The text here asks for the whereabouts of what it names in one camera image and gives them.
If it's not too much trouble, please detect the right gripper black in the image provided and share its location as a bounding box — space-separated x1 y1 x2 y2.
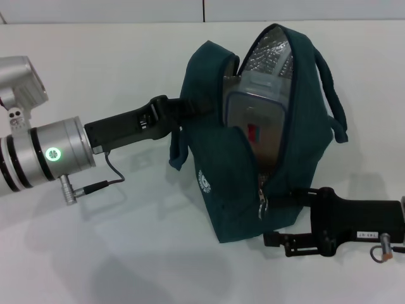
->
263 186 405 258

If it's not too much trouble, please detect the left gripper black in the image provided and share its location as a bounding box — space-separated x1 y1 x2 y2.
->
84 94 219 155

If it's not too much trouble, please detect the dark teal insulated lunch bag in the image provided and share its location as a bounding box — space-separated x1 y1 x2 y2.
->
168 22 349 244

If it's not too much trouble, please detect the clear food container blue seal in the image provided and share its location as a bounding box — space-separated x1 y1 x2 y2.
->
223 72 292 172

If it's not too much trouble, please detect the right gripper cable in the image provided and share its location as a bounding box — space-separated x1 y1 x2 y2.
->
369 232 405 263

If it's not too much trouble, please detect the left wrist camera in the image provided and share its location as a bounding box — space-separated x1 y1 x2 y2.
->
0 56 50 136

